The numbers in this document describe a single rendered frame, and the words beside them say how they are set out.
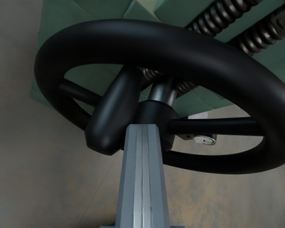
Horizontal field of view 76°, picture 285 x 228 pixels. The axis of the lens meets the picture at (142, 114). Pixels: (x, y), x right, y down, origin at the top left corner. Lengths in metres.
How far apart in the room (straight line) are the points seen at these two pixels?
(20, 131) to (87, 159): 0.34
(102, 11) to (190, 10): 0.20
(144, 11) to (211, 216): 1.56
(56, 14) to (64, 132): 0.68
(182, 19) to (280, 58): 0.10
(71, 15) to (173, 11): 0.25
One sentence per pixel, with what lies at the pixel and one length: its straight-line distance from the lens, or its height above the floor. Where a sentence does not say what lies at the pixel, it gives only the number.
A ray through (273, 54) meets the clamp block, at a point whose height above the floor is 0.93.
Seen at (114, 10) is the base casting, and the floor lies 0.75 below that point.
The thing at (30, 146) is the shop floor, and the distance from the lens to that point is 1.00.
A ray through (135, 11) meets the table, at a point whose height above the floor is 0.86.
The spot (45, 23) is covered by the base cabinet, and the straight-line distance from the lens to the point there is 0.48.
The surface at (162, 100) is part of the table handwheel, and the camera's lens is 0.23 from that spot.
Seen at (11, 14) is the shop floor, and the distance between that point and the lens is 1.22.
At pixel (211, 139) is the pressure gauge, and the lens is 0.52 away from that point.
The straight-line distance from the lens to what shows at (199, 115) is 0.60.
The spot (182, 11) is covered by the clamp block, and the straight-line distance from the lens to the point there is 0.20.
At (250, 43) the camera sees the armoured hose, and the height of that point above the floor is 0.93.
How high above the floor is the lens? 1.00
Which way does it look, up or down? 55 degrees down
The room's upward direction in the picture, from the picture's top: 70 degrees clockwise
